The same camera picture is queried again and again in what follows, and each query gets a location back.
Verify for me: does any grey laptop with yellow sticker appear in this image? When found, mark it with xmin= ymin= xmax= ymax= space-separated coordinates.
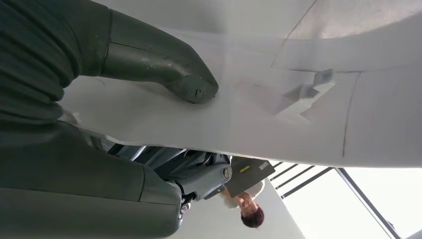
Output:
xmin=225 ymin=156 xmax=277 ymax=199

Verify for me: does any person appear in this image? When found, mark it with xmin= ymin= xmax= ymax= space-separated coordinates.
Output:
xmin=220 ymin=179 xmax=266 ymax=229

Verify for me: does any dark window frame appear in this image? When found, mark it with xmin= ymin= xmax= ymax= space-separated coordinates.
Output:
xmin=269 ymin=161 xmax=402 ymax=239

